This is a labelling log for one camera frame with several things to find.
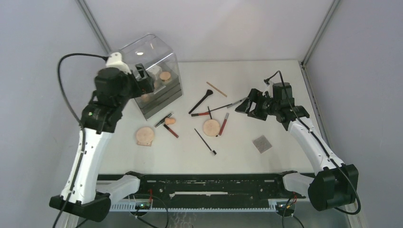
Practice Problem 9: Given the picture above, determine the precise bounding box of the orange lip gloss tube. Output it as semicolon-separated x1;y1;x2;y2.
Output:
163;124;179;138

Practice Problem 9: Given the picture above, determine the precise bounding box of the red lip gloss tube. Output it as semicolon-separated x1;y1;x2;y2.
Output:
218;113;229;136

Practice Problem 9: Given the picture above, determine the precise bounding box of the beige puff on base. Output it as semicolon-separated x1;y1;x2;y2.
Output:
135;127;155;146

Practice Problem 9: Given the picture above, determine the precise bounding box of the round beige powder puff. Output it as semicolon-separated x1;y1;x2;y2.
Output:
202;119;221;137

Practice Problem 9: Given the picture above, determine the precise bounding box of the black brow brush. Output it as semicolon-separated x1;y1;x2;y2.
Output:
194;128;217;156

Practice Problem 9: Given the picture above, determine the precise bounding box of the wooden stick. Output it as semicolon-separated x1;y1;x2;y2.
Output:
206;82;228;97

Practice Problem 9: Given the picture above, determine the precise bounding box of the black powder brush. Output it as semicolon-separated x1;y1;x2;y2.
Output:
188;89;213;114

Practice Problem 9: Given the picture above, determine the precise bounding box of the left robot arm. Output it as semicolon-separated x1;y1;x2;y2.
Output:
49;64;154;222

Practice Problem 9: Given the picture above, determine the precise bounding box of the white cube container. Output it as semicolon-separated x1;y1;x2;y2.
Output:
147;65;163;80

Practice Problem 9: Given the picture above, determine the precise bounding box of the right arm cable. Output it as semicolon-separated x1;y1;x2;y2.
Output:
264;70;362;216

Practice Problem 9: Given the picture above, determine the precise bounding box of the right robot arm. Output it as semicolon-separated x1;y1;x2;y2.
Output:
235;83;359;211

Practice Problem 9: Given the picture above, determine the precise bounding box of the grey square sponge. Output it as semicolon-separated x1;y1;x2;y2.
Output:
252;135;272;153

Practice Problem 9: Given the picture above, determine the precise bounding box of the black mounting rail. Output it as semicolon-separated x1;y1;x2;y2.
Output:
97;173;316;210

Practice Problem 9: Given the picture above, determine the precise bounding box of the grey mascara wand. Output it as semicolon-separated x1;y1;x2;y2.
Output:
227;98;246;108

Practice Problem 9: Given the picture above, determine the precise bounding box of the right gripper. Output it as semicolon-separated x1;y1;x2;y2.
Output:
235;88;279;121

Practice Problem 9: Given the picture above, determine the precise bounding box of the small foundation bottle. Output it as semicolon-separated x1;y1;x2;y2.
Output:
140;94;150;103

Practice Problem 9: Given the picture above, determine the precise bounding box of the dark eyeliner pen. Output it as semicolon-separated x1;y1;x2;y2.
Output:
154;112;173;128

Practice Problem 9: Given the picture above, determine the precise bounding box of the clear acrylic organizer box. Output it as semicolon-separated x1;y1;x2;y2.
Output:
120;34;183;120

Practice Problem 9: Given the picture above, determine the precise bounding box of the red black lip pencil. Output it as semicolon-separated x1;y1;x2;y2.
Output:
191;112;209;117

